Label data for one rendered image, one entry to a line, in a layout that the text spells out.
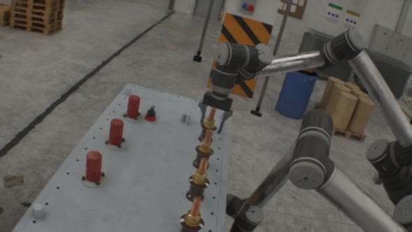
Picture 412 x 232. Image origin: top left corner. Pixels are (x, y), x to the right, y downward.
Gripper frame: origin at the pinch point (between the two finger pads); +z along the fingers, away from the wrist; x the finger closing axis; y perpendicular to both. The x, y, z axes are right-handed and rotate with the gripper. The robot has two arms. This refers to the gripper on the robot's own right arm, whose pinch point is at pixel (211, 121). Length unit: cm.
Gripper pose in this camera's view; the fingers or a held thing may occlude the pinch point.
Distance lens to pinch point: 166.6
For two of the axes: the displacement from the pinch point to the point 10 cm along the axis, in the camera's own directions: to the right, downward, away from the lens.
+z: -2.4, 8.8, 4.1
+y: -2.1, 3.6, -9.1
